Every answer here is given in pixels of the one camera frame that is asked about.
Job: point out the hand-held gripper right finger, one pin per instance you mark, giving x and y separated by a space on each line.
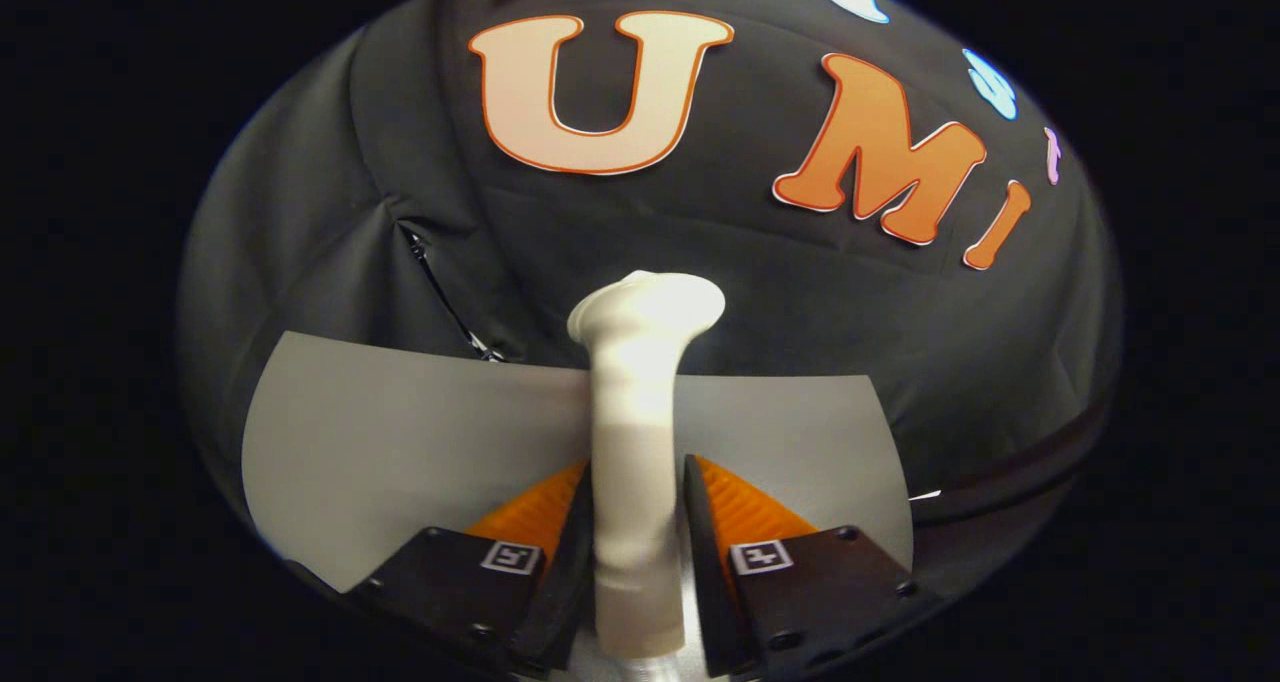
705 582

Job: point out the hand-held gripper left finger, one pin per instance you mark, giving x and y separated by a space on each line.
572 582

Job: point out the white garment steamer head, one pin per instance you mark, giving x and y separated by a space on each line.
635 442

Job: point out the grey drawer cabinet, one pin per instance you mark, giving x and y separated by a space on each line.
400 442

